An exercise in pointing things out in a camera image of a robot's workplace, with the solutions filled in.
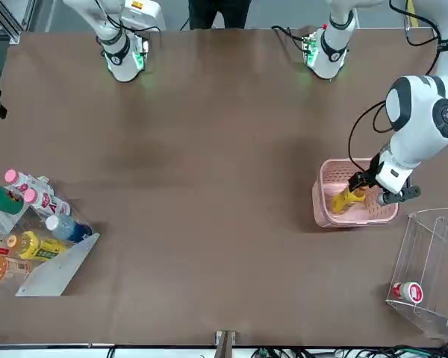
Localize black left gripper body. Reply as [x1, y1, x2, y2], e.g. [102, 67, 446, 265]
[362, 148, 384, 187]

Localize yellow tea bottle orange cap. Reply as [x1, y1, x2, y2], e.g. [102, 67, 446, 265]
[6, 230, 69, 261]
[331, 181, 367, 215]

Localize pink perforated plastic basket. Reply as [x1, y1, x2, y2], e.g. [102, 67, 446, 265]
[311, 157, 399, 228]

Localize clear acrylic drinks tray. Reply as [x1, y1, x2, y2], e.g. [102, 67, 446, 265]
[0, 174, 101, 298]

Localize clear acrylic display shelf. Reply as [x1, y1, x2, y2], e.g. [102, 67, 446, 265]
[385, 207, 448, 339]

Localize small red white bottle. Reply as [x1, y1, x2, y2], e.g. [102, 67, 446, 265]
[391, 281, 424, 304]

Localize person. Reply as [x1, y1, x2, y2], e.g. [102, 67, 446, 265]
[188, 0, 253, 30]

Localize white control box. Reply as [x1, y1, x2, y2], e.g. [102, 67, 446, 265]
[119, 0, 167, 33]

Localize blue water bottle white cap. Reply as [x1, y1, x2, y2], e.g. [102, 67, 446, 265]
[45, 215, 93, 243]

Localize white bottle pink cap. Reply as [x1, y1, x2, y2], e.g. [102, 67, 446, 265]
[23, 188, 72, 218]
[4, 169, 53, 198]

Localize green plastic bottle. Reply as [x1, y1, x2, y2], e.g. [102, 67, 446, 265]
[0, 183, 25, 215]

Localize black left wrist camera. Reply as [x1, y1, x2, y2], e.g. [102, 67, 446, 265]
[376, 184, 422, 206]

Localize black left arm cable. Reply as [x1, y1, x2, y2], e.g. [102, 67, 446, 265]
[348, 99, 390, 173]

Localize black arm base cable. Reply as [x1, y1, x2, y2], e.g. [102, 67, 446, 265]
[93, 0, 162, 34]
[270, 25, 311, 51]

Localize black cable bundle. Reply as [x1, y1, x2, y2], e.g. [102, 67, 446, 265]
[253, 345, 448, 358]

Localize aluminium frame post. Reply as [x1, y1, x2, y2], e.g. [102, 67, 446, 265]
[0, 0, 39, 45]

